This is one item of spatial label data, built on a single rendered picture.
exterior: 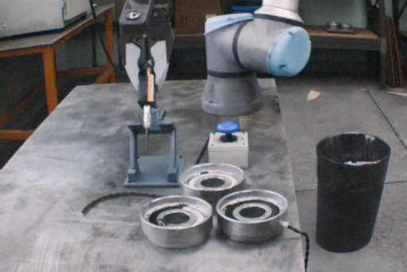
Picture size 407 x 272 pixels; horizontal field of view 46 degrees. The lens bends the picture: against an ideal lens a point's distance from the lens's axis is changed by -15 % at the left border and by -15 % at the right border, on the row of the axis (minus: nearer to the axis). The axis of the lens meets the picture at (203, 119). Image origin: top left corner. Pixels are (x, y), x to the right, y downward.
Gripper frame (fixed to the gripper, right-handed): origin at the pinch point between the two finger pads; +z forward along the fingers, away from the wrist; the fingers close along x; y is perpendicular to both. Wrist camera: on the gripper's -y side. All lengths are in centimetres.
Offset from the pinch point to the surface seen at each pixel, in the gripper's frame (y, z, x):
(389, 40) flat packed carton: 328, 43, -153
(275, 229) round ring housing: -25.0, 15.3, -20.4
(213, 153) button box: 1.3, 13.3, -10.7
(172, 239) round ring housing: -27.4, 15.2, -5.9
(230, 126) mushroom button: 3.6, 8.9, -13.9
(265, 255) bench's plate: -29.3, 17.3, -19.0
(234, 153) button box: 1.2, 13.2, -14.5
